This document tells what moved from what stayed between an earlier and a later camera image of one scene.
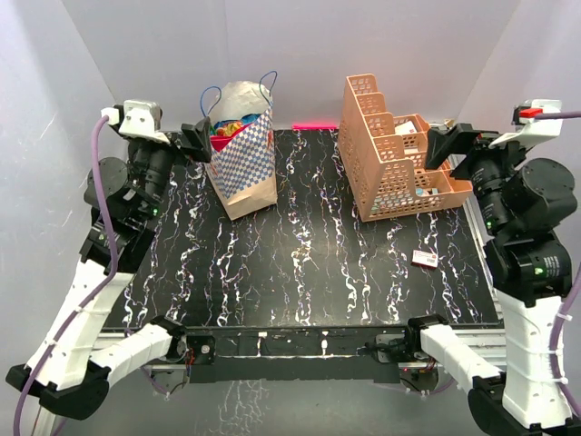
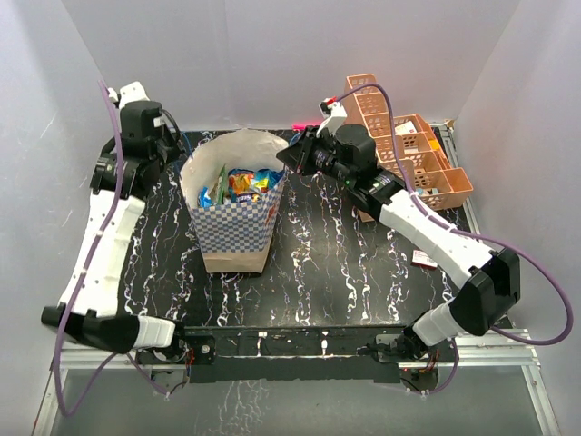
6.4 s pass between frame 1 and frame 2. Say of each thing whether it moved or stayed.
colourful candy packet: moved
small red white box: stayed
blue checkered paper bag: moved
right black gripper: moved
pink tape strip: stayed
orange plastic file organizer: stayed
